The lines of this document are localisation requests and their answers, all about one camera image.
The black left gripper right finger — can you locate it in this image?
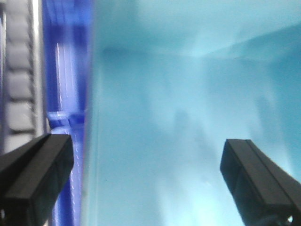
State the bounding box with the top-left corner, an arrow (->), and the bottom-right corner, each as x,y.
220,139 -> 301,226

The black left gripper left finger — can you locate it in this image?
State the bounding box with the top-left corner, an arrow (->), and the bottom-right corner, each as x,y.
0,134 -> 73,226

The light blue plastic box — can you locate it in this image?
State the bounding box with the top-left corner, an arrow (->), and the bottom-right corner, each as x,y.
81,0 -> 301,226

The large blue storage crate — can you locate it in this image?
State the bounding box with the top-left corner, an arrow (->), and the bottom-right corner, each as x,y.
42,0 -> 92,226

